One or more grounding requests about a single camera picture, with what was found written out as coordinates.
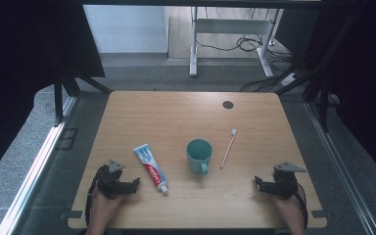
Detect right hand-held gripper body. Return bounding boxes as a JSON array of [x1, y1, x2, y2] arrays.
[[271, 161, 307, 201]]

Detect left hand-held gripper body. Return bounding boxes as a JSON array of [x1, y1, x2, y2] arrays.
[[94, 159, 132, 201]]

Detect red white toothpaste tube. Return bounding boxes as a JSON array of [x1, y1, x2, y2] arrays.
[[132, 143, 169, 197]]

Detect person's right hand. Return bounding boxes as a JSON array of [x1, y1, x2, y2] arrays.
[[271, 194, 307, 230]]

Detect pink toothbrush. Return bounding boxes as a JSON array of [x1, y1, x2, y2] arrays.
[[219, 128, 238, 170]]

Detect green cup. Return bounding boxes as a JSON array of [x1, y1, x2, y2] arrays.
[[185, 138, 213, 176]]

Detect white power strip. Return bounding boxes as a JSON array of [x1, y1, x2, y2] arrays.
[[280, 72, 300, 87]]

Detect black curtain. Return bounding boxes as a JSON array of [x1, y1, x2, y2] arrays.
[[0, 0, 106, 188], [302, 0, 376, 180]]

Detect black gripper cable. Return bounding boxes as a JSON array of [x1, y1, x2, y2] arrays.
[[84, 164, 110, 228], [294, 181, 309, 229]]

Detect aluminium rail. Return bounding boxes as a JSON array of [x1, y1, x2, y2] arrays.
[[0, 96, 79, 235], [304, 101, 376, 235]]

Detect black metal frame strut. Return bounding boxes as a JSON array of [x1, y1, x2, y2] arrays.
[[53, 63, 113, 127], [274, 62, 331, 133]]

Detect black floor cables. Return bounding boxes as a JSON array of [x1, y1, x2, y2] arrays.
[[195, 7, 297, 93]]

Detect white desk frame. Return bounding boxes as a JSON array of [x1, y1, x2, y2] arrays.
[[189, 6, 285, 78]]

